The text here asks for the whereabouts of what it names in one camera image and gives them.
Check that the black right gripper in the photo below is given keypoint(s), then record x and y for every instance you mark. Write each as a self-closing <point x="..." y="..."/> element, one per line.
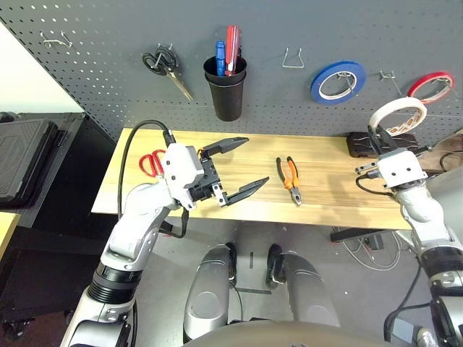
<point x="367" y="168"/>

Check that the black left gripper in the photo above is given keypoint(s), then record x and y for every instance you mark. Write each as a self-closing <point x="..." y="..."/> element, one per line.
<point x="208" y="184"/>

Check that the white tape roll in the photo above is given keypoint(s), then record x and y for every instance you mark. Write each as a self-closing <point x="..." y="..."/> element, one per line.
<point x="376" y="115"/>

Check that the orange black pliers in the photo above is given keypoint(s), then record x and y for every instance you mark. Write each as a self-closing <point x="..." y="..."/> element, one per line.
<point x="294" y="193"/>

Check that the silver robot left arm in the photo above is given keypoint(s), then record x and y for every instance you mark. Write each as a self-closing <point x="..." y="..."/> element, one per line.
<point x="141" y="206"/>

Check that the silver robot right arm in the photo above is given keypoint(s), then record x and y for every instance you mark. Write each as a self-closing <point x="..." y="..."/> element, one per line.
<point x="419" y="209"/>

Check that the grey metal pegboard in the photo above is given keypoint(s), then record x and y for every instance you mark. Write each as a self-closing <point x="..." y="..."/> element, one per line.
<point x="108" y="36"/>

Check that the black tool case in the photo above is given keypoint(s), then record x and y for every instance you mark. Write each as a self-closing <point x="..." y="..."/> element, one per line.
<point x="358" y="144"/>

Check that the black plastic cup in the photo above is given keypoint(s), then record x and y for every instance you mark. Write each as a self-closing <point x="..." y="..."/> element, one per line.
<point x="228" y="101"/>

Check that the red tape roll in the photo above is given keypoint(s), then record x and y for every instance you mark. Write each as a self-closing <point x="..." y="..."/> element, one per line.
<point x="416" y="85"/>

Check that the silver metal peg hook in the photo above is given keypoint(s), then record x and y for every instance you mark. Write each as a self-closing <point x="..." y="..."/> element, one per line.
<point x="161" y="59"/>
<point x="387" y="76"/>
<point x="349" y="81"/>
<point x="443" y="84"/>

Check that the blue tape roll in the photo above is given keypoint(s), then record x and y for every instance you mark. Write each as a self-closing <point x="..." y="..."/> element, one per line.
<point x="316" y="90"/>

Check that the black power adapter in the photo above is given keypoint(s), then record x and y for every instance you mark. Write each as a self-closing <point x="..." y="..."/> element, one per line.
<point x="375" y="242"/>

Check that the silver robot left leg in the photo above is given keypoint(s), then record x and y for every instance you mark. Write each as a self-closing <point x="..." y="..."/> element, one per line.
<point x="208" y="296"/>

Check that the silver robot leg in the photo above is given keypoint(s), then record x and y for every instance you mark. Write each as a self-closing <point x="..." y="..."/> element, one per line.
<point x="208" y="296"/>
<point x="307" y="289"/>

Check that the silver robot right leg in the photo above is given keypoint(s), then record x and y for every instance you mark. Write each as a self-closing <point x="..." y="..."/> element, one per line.
<point x="307" y="289"/>

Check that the grey robot torso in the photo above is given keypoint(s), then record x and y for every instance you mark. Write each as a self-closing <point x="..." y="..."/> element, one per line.
<point x="282" y="336"/>

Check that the black cabinet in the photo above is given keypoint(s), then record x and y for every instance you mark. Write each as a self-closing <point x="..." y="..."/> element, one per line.
<point x="72" y="253"/>

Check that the black ribbed hard case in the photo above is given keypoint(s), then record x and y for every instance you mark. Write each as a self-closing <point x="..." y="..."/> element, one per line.
<point x="25" y="159"/>

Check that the silver double prong hook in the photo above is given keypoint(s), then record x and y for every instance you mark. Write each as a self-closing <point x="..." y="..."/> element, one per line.
<point x="54" y="42"/>

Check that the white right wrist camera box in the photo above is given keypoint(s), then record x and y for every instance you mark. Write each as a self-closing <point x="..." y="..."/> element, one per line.
<point x="401" y="170"/>

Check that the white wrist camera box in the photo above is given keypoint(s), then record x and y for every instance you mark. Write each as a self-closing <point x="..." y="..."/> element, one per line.
<point x="401" y="170"/>
<point x="181" y="162"/>

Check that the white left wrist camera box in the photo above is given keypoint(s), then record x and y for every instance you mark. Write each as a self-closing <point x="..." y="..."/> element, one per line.
<point x="181" y="162"/>

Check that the black table support bracket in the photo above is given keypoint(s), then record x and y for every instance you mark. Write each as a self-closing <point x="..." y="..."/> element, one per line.
<point x="354" y="234"/>

